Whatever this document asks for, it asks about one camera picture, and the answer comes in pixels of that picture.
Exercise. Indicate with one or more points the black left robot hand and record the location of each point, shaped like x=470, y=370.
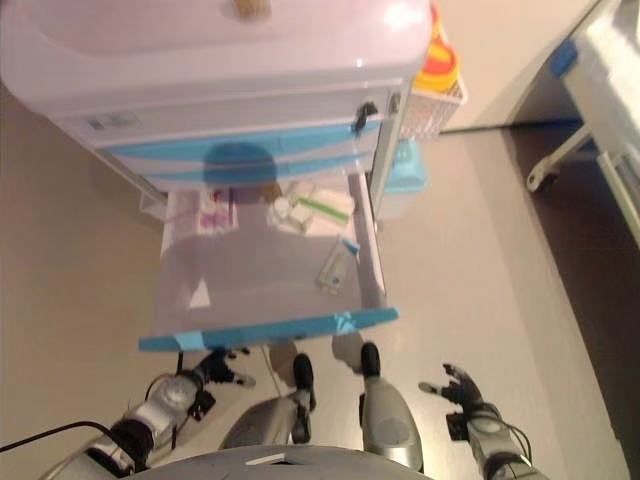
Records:
x=220, y=367

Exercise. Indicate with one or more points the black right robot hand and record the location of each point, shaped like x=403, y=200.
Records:
x=465, y=395

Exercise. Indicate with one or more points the blue front cart drawer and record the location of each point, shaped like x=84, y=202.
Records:
x=310, y=142
x=310, y=165
x=260, y=270

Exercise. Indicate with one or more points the clear bottle yellow capsules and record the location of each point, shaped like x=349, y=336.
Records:
x=250, y=9

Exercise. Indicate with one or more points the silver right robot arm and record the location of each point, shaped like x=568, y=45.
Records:
x=492, y=440

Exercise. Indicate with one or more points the pink white medicine box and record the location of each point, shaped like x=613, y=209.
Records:
x=215, y=215

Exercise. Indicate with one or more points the silver left robot leg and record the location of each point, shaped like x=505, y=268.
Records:
x=270, y=420

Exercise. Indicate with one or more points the silver robot leg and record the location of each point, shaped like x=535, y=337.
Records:
x=270, y=420
x=390, y=420

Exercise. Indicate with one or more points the silver right robot leg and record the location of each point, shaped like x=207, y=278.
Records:
x=390, y=420

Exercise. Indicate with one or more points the grey robot torso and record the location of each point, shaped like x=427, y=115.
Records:
x=280, y=467

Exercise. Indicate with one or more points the white box blue print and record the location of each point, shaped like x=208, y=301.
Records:
x=335, y=270

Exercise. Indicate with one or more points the white plastic bottle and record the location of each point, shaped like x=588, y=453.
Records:
x=281, y=206

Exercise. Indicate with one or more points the white translucent side bin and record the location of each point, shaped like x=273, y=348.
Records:
x=152, y=205

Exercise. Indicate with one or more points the white box green stripe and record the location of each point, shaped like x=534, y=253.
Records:
x=325, y=205

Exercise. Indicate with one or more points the black bed caster wheel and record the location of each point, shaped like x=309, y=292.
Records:
x=540, y=181

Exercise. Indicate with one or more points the waste bin with blue lid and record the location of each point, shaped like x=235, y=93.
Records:
x=407, y=172

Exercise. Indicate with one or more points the white perforated side basket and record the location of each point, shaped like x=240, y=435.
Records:
x=425, y=117

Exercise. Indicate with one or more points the black key in lock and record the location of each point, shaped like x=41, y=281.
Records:
x=365, y=115

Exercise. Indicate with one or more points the yellow sharps container red lid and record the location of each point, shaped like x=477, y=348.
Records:
x=436, y=25
x=437, y=70

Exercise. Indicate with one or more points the white hospital bed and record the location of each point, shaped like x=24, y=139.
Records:
x=605, y=100

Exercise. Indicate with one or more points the white medical cart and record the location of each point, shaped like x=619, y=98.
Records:
x=200, y=30

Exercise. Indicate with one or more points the blue tag on bed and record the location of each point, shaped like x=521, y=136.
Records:
x=564, y=59

